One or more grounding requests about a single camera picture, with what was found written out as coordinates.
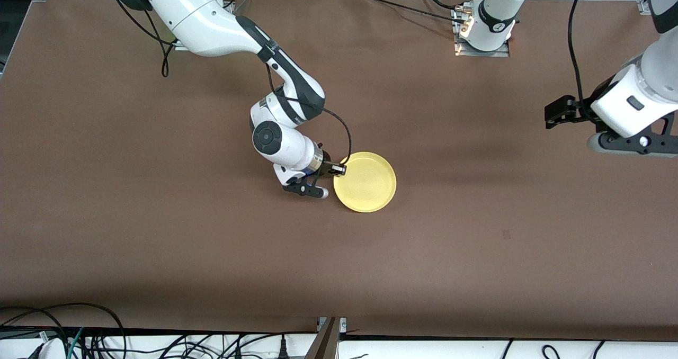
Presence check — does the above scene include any yellow plastic plate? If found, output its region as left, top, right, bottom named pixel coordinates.
left=333, top=151, right=397, bottom=213

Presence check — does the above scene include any brown table cover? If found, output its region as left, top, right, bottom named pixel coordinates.
left=0, top=0, right=678, bottom=341

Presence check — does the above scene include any white lower shelf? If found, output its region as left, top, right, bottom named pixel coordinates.
left=0, top=331, right=678, bottom=359

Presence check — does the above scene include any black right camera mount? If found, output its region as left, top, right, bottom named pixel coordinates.
left=282, top=175, right=324, bottom=198

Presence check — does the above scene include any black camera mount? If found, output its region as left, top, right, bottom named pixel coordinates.
left=282, top=175, right=324, bottom=198
left=599, top=113, right=678, bottom=156

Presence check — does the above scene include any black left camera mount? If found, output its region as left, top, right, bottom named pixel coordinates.
left=599, top=113, right=678, bottom=156

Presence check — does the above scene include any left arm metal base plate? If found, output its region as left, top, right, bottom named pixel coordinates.
left=453, top=7, right=511, bottom=58

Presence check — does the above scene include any aluminium frame post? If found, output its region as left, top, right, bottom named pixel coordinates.
left=305, top=317, right=347, bottom=359

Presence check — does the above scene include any long black table cable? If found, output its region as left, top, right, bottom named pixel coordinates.
left=362, top=0, right=469, bottom=26

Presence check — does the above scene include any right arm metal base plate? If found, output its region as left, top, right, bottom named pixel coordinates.
left=172, top=0, right=236, bottom=51

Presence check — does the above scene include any black looping cable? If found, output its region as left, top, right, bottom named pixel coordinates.
left=0, top=302, right=126, bottom=359

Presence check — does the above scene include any green cable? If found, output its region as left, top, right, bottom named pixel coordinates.
left=66, top=327, right=85, bottom=359

